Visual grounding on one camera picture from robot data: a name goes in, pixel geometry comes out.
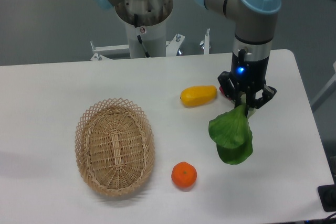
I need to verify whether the white metal base frame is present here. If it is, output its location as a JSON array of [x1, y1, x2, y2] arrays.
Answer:
[[90, 28, 211, 61]]

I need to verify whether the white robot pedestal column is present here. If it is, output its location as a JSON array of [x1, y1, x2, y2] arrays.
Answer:
[[115, 0, 173, 58]]

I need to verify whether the yellow mango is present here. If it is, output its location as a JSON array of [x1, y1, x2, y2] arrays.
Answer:
[[180, 86, 217, 107]]

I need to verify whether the green leafy vegetable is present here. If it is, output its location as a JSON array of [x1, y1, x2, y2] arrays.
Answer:
[[208, 103, 253, 165]]

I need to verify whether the black cable on pedestal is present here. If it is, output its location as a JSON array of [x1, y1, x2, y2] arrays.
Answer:
[[133, 13, 151, 58]]

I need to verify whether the orange tangerine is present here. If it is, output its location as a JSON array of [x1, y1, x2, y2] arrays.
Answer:
[[171, 162, 197, 188]]

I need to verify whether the black device at table edge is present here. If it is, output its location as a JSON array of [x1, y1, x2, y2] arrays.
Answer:
[[317, 185, 335, 212]]

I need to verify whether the white table leg right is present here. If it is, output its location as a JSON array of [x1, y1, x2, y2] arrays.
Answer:
[[310, 62, 335, 113]]

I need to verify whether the woven wicker basket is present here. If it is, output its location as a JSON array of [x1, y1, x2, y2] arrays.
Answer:
[[75, 98, 155, 197]]

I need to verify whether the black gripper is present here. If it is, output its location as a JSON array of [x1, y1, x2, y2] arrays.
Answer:
[[217, 53, 277, 109]]

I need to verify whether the purple-red sweet potato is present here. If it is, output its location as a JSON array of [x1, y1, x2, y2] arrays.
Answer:
[[219, 86, 232, 101]]

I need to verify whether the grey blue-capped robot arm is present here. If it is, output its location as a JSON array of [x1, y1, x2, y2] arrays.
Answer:
[[96, 0, 281, 111]]

